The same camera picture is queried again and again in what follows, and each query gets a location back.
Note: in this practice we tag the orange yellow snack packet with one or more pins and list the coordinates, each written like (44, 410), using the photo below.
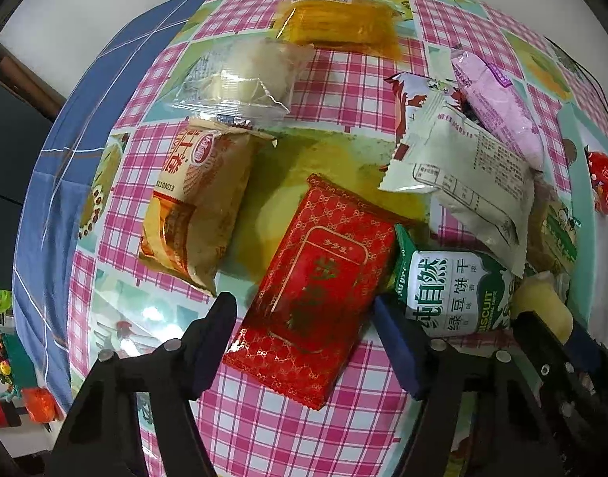
(366, 27)

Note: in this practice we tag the green yellow snack packet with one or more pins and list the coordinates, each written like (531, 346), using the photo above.
(552, 239)

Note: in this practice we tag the green white biscuit packet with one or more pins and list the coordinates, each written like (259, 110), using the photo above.
(452, 293)

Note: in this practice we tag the pink plaid fruit tablecloth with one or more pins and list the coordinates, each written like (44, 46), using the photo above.
(342, 124)

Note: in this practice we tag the yellow cake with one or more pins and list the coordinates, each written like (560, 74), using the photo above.
(537, 293)

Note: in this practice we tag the brown wooden frame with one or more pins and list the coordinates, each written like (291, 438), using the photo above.
(28, 87)

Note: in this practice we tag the blue quilted bed cover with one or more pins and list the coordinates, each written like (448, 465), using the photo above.
(60, 182)

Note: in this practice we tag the pink snack packet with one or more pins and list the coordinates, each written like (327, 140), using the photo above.
(495, 101)

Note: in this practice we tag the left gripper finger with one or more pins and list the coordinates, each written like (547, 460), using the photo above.
(574, 389)

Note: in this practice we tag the clear white bun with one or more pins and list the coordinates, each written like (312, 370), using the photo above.
(247, 77)

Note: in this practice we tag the red gold patterned snack packet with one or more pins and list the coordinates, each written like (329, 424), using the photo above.
(308, 312)

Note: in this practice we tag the white red snack packet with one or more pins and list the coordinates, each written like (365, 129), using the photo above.
(468, 171)

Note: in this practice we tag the orange white cracker packet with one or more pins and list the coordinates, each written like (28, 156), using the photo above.
(196, 199)

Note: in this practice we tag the red nice snack packet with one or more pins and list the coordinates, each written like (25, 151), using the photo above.
(597, 163)

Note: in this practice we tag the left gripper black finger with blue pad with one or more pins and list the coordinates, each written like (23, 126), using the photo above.
(101, 434)
(508, 435)

